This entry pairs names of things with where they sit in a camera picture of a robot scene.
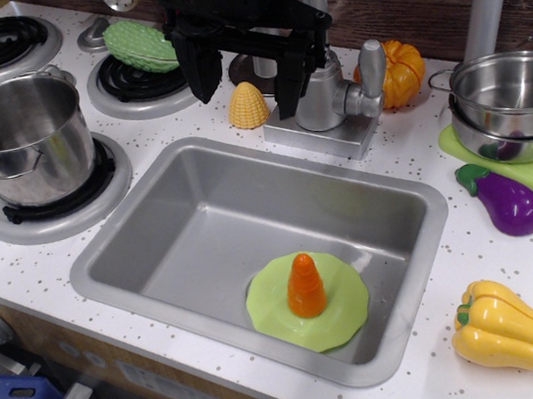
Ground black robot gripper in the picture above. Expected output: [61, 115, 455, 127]
[158, 0, 332, 120]

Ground silver toy faucet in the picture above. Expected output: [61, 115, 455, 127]
[244, 0, 401, 175]

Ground yellow toy corn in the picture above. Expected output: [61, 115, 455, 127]
[228, 81, 270, 130]

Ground green toy vegetable half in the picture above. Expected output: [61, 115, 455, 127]
[102, 21, 179, 73]

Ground back right stove burner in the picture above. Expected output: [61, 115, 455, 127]
[87, 56, 198, 120]

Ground stove burner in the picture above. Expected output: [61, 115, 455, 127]
[0, 8, 70, 85]
[87, 56, 198, 120]
[0, 133, 132, 246]

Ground grey stove knob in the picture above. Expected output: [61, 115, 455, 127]
[77, 18, 110, 54]

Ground orange toy pumpkin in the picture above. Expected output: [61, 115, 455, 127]
[349, 35, 432, 114]

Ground grey sink basin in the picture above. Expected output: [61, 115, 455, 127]
[70, 137, 448, 387]

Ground front stove burner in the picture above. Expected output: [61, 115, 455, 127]
[0, 133, 132, 246]

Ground tall steel pot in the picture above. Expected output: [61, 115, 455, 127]
[0, 73, 96, 207]

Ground orange toy carrot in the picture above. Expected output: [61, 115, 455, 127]
[287, 253, 328, 319]

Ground light green plastic plate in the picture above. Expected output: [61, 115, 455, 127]
[246, 252, 370, 352]

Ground back left stove burner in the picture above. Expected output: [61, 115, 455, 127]
[0, 8, 70, 85]

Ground upper steel pan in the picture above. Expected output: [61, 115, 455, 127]
[428, 50, 533, 138]

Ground steel pan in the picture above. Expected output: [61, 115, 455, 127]
[428, 50, 533, 138]
[449, 95, 533, 165]

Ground lower steel pan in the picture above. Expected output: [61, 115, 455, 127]
[449, 95, 533, 165]

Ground purple toy eggplant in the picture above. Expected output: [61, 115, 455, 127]
[455, 163, 533, 236]

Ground yellow toy bell pepper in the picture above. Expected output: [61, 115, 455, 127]
[452, 280, 533, 371]

